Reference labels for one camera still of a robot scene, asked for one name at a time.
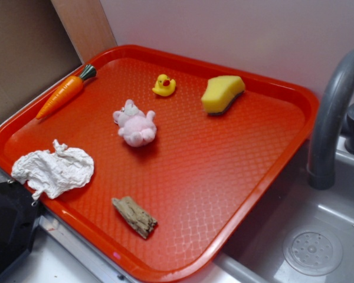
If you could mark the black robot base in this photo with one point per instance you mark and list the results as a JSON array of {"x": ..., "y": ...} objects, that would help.
[{"x": 19, "y": 220}]

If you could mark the yellow rubber duck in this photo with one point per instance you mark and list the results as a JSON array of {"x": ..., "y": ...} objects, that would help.
[{"x": 164, "y": 86}]

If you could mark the red plastic tray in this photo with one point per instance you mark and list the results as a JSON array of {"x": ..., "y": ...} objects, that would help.
[{"x": 200, "y": 176}]

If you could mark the pink plush toy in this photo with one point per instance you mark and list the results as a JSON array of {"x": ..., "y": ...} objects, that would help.
[{"x": 135, "y": 127}]

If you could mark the yellow sponge with dark pad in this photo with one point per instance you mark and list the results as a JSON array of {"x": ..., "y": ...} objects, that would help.
[{"x": 220, "y": 93}]

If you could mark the brown wood piece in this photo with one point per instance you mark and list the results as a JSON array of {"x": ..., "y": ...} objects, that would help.
[{"x": 135, "y": 216}]

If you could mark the orange toy carrot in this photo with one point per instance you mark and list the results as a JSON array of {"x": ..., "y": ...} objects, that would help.
[{"x": 67, "y": 90}]

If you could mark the crumpled white paper towel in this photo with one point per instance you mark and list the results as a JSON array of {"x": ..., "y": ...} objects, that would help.
[{"x": 53, "y": 173}]

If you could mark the light wooden board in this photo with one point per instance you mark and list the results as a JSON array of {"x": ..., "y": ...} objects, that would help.
[{"x": 86, "y": 25}]

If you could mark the grey toy sink basin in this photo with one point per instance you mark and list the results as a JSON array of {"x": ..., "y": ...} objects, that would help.
[{"x": 296, "y": 233}]

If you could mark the grey toy faucet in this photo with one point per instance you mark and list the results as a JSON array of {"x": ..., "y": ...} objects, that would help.
[{"x": 335, "y": 115}]

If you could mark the brown cardboard panel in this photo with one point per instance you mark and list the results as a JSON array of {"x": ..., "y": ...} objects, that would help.
[{"x": 35, "y": 52}]

